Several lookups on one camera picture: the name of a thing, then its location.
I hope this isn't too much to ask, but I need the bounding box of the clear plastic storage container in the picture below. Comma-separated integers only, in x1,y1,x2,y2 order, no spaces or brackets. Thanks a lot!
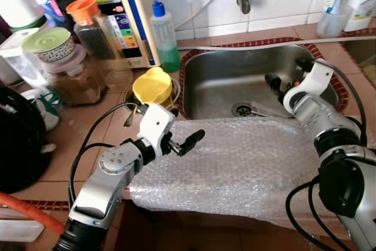
0,28,42,87

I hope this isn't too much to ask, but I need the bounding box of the clear plastic cup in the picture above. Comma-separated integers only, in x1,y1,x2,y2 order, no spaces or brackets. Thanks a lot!
316,10,347,38

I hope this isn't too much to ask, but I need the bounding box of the clear bubble wrap sheet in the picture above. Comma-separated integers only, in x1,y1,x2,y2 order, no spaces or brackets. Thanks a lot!
128,116,330,219

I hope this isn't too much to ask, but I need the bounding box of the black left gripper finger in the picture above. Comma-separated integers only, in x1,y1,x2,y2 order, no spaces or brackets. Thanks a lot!
178,129,207,157

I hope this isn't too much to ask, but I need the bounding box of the white stove lighter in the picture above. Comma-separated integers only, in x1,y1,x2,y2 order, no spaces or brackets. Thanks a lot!
0,220,45,243

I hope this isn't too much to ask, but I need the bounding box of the clear jar with orange lid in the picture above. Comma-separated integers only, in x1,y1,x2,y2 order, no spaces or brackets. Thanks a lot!
65,0,121,63

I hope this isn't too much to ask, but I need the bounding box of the patterned bowl with green lid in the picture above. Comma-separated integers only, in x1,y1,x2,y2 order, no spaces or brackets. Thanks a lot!
21,26,77,63

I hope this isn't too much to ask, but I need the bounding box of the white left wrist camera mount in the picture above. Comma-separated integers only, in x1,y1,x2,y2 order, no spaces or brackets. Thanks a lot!
137,103,177,159

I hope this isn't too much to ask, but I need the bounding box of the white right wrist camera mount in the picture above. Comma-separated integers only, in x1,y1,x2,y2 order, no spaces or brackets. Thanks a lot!
283,60,334,113

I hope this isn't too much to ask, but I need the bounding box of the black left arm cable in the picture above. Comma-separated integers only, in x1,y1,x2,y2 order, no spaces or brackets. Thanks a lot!
68,102,142,208

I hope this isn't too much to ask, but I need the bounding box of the orange gas hose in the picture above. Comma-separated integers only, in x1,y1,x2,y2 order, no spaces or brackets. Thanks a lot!
0,191,66,235

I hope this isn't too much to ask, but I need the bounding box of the cream water ionizer machine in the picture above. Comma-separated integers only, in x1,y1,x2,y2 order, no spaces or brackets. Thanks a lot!
78,0,160,69

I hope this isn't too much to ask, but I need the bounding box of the steel sink basin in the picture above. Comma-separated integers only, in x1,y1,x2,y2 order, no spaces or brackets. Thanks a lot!
178,43,341,121
341,38,376,87

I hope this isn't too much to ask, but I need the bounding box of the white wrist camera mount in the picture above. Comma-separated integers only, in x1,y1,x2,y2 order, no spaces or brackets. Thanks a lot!
137,103,177,159
283,60,334,113

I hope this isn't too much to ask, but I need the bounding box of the white jar with green lid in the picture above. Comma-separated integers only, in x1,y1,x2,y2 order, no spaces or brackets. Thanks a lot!
0,0,46,33

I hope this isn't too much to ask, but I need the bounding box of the steel bowl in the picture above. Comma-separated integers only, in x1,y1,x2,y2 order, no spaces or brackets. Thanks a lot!
125,78,180,113

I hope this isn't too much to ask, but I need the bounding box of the yellow plastic container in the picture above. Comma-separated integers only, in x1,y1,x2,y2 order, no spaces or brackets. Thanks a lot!
132,66,174,109

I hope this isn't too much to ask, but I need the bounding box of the clear jar with pink lid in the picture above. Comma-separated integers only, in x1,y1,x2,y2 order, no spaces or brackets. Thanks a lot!
42,45,108,106

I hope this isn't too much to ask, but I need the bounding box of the green bunny mug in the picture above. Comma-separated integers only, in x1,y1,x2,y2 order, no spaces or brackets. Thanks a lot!
22,89,63,132

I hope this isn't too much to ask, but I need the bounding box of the green soap bottle blue cap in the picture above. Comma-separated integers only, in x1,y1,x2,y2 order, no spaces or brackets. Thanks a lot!
150,1,182,74

